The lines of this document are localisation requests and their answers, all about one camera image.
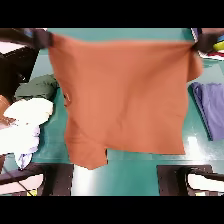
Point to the white garment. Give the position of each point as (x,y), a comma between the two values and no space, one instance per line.
(30,110)
(18,138)

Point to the orange T-shirt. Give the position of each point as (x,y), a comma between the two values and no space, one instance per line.
(126,100)

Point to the lavender garment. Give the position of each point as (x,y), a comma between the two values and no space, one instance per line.
(23,159)

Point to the purple garment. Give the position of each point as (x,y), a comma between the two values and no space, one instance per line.
(213,106)

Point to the dark green garment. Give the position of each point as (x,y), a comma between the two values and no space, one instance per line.
(40,86)

